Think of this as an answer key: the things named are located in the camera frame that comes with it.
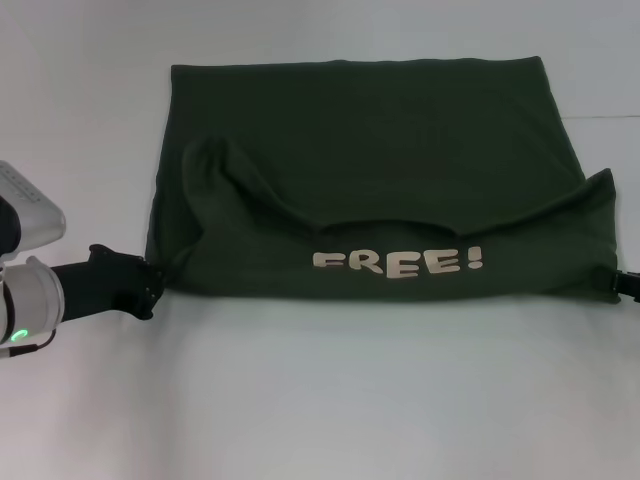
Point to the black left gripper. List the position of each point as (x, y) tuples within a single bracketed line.
[(105, 287)]

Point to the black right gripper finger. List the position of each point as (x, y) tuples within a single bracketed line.
[(629, 285)]

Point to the dark green shirt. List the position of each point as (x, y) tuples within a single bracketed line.
[(375, 150)]

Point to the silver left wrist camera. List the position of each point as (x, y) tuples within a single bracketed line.
[(35, 210)]

